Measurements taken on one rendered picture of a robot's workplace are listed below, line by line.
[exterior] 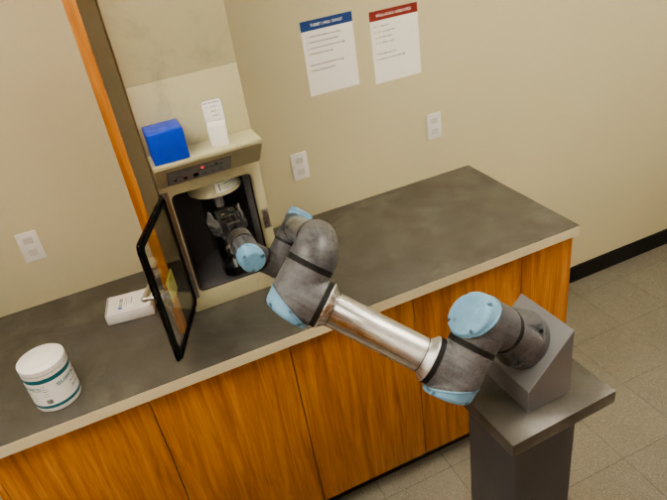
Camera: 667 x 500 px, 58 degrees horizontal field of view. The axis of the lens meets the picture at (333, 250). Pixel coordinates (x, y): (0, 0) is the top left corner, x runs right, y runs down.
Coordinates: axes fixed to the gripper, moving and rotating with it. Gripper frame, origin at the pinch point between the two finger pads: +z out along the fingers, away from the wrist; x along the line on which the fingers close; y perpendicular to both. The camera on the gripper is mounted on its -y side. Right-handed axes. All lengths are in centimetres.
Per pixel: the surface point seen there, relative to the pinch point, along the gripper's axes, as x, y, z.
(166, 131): 10.9, 38.1, -14.9
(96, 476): 63, -53, -35
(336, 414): -15, -70, -35
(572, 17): -176, 20, 38
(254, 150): -12.1, 24.9, -13.3
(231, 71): -12.7, 46.1, -3.9
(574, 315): -165, -125, 8
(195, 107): 0.2, 38.9, -4.2
